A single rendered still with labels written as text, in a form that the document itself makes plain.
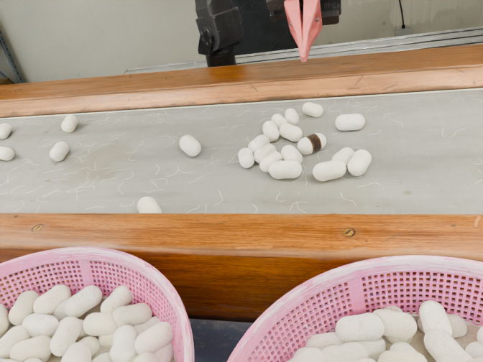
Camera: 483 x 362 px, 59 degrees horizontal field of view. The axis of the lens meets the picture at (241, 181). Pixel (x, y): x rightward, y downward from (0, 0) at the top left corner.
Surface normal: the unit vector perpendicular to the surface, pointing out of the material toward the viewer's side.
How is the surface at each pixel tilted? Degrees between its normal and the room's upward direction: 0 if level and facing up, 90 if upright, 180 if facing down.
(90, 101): 45
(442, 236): 0
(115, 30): 90
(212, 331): 0
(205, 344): 0
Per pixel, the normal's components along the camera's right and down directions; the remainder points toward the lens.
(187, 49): -0.11, 0.55
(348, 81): -0.25, -0.18
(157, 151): -0.15, -0.82
